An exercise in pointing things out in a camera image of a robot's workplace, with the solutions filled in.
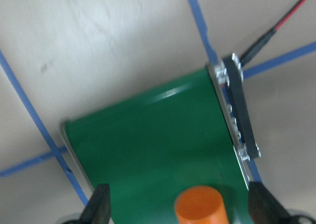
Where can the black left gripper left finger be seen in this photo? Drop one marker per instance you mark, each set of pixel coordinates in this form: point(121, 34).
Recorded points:
point(98, 209)

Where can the green conveyor belt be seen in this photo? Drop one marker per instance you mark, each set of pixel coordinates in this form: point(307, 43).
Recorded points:
point(153, 146)

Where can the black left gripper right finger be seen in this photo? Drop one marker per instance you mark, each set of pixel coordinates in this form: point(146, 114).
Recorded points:
point(263, 207)

